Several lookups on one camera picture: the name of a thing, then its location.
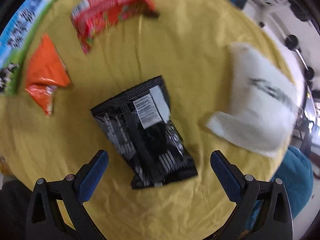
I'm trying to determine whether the black snack packet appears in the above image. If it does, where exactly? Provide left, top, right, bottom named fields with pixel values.
left=91, top=76, right=198, bottom=189

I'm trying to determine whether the yellow tablecloth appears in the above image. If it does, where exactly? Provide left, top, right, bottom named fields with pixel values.
left=1, top=0, right=291, bottom=239

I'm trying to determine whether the open cardboard box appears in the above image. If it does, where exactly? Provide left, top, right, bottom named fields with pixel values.
left=1, top=0, right=55, bottom=95

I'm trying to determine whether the orange snack packet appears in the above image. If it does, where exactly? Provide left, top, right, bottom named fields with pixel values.
left=25, top=34, right=71, bottom=116

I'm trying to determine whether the teal bean bag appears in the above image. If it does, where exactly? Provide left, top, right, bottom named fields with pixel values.
left=246, top=145, right=314, bottom=230

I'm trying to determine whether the white pillow pouch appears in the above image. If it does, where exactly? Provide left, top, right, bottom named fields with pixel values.
left=206, top=42, right=297, bottom=158

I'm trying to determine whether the red snack packet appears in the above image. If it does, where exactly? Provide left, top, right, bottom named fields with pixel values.
left=71, top=0, right=160, bottom=54

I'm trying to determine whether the barbell on floor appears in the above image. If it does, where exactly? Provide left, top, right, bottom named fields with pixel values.
left=285, top=34, right=315, bottom=81

